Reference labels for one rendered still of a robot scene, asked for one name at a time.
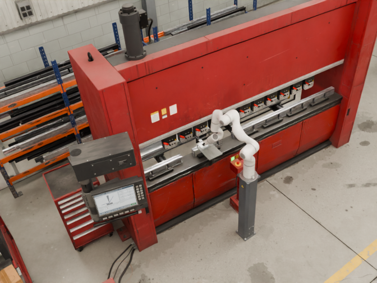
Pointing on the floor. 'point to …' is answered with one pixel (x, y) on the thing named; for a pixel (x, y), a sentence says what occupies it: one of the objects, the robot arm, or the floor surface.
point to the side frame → (350, 70)
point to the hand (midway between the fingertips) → (205, 143)
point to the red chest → (74, 206)
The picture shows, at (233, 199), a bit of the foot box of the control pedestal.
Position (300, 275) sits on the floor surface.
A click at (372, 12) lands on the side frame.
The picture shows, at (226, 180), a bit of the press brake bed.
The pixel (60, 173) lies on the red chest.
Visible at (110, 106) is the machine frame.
